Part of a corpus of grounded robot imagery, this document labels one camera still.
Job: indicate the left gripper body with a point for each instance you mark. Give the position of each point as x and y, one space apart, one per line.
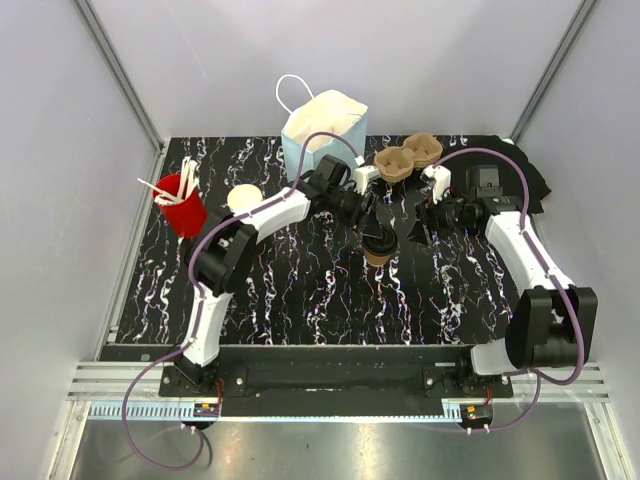
346 207

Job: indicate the red cup with stirrers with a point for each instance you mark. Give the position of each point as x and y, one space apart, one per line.
178 198

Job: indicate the stack of pulp cup carriers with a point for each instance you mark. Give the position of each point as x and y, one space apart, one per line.
416 153

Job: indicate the light blue paper bag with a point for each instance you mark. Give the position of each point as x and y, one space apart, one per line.
329 123

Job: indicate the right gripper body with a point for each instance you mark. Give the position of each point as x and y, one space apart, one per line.
447 215

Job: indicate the stack of paper cups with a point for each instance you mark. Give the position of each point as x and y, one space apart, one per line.
243 197

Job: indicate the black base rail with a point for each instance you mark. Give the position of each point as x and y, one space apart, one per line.
333 382

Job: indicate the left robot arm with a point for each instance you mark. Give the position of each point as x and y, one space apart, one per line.
220 258

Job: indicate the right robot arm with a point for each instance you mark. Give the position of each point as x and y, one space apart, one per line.
553 321

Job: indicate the single brown paper cup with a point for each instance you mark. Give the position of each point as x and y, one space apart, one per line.
377 259

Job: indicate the single black cup lid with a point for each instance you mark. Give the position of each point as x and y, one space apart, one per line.
382 246

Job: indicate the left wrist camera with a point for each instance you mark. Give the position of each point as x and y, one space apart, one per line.
364 175

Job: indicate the black cloth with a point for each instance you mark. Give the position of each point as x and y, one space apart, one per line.
461 167

